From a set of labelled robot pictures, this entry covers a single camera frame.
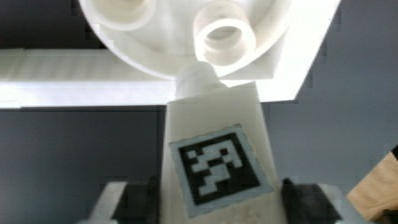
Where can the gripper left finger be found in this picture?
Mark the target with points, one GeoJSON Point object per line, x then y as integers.
{"type": "Point", "coordinates": [128, 203]}

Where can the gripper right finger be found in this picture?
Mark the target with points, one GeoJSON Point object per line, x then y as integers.
{"type": "Point", "coordinates": [315, 205]}

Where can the white stool leg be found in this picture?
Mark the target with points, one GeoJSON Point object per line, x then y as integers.
{"type": "Point", "coordinates": [219, 178]}

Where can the white round stool seat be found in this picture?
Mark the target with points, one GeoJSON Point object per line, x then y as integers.
{"type": "Point", "coordinates": [164, 33]}

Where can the wooden block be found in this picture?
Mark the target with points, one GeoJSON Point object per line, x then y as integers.
{"type": "Point", "coordinates": [373, 194]}

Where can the white U-shaped fence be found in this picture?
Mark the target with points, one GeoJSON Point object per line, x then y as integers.
{"type": "Point", "coordinates": [62, 72]}

